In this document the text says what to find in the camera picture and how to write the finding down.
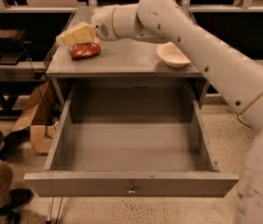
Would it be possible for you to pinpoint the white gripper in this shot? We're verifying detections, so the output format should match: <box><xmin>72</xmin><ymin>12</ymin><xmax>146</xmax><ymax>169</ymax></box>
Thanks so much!
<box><xmin>56</xmin><ymin>6</ymin><xmax>118</xmax><ymax>46</ymax></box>

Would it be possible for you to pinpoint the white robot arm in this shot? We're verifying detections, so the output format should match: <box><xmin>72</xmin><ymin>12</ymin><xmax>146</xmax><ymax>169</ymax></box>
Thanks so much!
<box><xmin>56</xmin><ymin>0</ymin><xmax>263</xmax><ymax>224</ymax></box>

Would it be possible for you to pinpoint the open grey top drawer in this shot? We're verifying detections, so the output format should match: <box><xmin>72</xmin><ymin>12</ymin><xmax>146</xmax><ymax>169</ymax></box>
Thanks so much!
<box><xmin>25</xmin><ymin>83</ymin><xmax>238</xmax><ymax>197</ymax></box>

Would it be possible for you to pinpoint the black shoe near drawer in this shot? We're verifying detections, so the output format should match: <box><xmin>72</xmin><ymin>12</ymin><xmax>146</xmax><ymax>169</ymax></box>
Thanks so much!
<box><xmin>7</xmin><ymin>189</ymin><xmax>33</xmax><ymax>209</ymax></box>

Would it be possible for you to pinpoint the grey metal cabinet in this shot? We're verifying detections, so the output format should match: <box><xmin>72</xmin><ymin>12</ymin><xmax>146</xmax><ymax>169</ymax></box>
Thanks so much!
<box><xmin>43</xmin><ymin>6</ymin><xmax>218</xmax><ymax>109</ymax></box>

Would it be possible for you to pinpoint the dark box on shelf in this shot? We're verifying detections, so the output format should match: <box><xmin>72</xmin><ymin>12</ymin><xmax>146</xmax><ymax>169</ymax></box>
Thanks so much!
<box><xmin>0</xmin><ymin>29</ymin><xmax>26</xmax><ymax>44</ymax></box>

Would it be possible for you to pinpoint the brown cardboard box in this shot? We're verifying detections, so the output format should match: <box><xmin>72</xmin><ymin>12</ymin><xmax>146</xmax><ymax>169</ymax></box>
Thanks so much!
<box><xmin>12</xmin><ymin>81</ymin><xmax>58</xmax><ymax>154</ymax></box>

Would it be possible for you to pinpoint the white paper bowl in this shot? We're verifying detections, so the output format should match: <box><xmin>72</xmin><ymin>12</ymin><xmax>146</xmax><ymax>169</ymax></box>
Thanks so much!
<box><xmin>157</xmin><ymin>42</ymin><xmax>190</xmax><ymax>68</ymax></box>

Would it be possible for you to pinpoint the black shoe upper left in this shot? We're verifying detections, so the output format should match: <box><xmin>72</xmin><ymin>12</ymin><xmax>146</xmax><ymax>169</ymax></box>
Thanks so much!
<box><xmin>0</xmin><ymin>130</ymin><xmax>27</xmax><ymax>161</ymax></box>

